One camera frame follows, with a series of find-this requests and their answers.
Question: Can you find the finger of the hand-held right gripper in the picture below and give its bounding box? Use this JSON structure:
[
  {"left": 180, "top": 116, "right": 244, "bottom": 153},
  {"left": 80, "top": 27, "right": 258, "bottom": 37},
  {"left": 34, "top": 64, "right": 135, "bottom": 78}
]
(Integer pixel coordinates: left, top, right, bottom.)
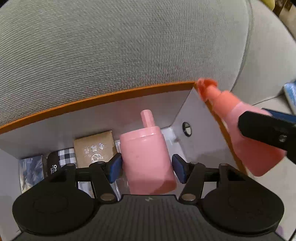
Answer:
[
  {"left": 262, "top": 108, "right": 296, "bottom": 127},
  {"left": 238, "top": 111, "right": 296, "bottom": 161}
]

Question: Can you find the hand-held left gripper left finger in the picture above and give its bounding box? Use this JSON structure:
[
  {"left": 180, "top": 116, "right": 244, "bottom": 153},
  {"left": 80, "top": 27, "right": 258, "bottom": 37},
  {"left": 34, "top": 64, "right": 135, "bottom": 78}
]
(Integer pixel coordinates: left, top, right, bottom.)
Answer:
[{"left": 47, "top": 153, "right": 123, "bottom": 205}]

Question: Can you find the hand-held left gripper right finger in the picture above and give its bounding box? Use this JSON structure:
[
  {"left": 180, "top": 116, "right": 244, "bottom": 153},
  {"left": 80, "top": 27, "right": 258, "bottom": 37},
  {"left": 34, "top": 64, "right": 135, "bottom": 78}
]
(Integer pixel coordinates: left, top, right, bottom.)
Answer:
[{"left": 171, "top": 154, "right": 248, "bottom": 204}]

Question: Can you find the brown small box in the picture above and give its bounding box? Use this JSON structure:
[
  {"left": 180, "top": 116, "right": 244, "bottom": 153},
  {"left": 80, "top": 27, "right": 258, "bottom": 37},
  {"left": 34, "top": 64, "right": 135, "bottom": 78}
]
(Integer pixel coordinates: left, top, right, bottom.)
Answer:
[{"left": 73, "top": 130, "right": 119, "bottom": 169}]

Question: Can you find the pink capless bottle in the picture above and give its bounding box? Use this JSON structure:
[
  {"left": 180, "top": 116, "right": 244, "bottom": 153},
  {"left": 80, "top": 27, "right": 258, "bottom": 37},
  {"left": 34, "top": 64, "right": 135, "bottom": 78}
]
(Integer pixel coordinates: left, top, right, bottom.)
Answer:
[{"left": 119, "top": 110, "right": 177, "bottom": 195}]

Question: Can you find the pink spray bottle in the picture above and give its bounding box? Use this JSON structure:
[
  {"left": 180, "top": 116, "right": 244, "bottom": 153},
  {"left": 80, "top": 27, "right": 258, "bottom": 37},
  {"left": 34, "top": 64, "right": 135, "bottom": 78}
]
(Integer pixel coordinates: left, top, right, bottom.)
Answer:
[{"left": 196, "top": 78, "right": 291, "bottom": 177}]

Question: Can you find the black checkered small box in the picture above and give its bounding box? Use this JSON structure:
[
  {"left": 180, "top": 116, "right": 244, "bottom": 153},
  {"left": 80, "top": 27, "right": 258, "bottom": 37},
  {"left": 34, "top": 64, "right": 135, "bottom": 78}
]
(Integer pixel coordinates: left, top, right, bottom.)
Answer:
[{"left": 44, "top": 148, "right": 77, "bottom": 181}]

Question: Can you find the orange cardboard box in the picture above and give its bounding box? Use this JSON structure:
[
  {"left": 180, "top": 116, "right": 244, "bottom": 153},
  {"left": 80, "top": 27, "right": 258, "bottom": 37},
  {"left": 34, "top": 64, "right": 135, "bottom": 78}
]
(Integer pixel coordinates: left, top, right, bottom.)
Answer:
[{"left": 0, "top": 81, "right": 251, "bottom": 241}]

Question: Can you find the blue grey printed packet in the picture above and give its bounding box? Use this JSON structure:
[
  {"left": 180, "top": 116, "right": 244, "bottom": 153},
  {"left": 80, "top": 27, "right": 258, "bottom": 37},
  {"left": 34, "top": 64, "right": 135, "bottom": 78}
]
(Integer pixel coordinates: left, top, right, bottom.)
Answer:
[{"left": 18, "top": 155, "right": 45, "bottom": 193}]

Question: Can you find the blue printed cushion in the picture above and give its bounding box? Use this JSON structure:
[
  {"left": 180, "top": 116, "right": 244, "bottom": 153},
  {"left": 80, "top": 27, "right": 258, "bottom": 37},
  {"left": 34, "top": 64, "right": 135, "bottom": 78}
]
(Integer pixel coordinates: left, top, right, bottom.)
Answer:
[{"left": 283, "top": 79, "right": 296, "bottom": 110}]

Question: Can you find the grey fabric sofa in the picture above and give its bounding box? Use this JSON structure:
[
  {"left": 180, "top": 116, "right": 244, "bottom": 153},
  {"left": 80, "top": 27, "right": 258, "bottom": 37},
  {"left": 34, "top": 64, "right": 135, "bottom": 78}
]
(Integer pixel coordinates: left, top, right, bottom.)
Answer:
[{"left": 0, "top": 0, "right": 296, "bottom": 241}]

